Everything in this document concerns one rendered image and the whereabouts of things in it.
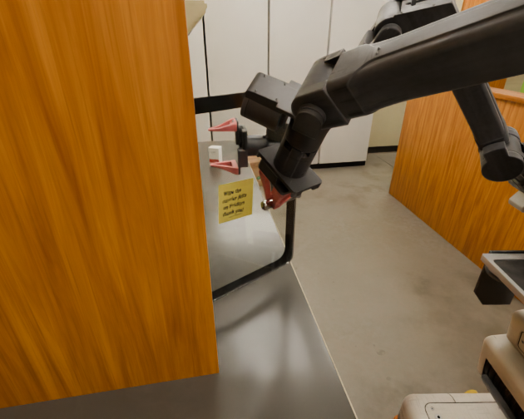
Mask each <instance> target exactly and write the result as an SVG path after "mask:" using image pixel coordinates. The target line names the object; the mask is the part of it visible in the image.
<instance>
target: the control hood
mask: <svg viewBox="0 0 524 419"><path fill-rule="evenodd" d="M206 9H207V3H205V1H196V0H185V13H186V22H187V32H188V34H189V33H190V32H191V31H192V30H193V29H194V27H195V26H196V25H197V24H198V22H199V21H200V20H201V18H202V17H203V16H204V15H205V10H206Z"/></svg>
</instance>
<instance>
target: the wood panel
mask: <svg viewBox="0 0 524 419"><path fill-rule="evenodd" d="M214 373H219V363H218V352H217V344H216V335H215V317H214V309H213V299H212V290H211V281H210V264H209V255H208V246H207V237H206V227H205V211H204V201H203V192H202V183H201V174H200V157H199V147H198V139H197V129H196V120H195V103H194V94H193V85H192V76H191V67H190V49H189V41H188V32H187V22H186V13H185V0H0V408H4V407H14V406H19V405H25V404H30V403H35V402H44V401H50V400H55V399H61V398H66V397H75V396H80V395H86V394H91V393H97V392H106V391H111V390H116V389H122V388H127V387H137V386H142V385H147V384H152V383H158V382H168V381H173V380H178V379H183V378H188V377H198V376H204V375H209V374H214Z"/></svg>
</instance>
